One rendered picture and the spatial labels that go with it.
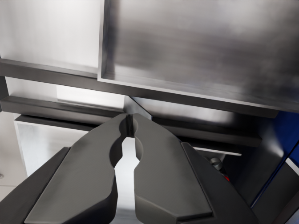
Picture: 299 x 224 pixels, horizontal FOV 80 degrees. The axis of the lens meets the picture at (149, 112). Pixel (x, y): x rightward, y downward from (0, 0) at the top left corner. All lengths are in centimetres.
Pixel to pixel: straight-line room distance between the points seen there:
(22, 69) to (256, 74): 32
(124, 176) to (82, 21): 27
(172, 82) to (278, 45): 14
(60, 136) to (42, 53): 14
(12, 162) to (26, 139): 162
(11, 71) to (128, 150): 21
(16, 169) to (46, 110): 172
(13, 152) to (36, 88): 157
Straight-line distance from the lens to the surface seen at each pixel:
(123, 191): 41
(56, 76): 27
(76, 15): 27
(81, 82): 26
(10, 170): 205
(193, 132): 29
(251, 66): 29
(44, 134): 35
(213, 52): 27
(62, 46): 28
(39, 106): 30
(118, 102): 28
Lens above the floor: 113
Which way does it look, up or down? 61 degrees down
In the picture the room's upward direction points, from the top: 180 degrees counter-clockwise
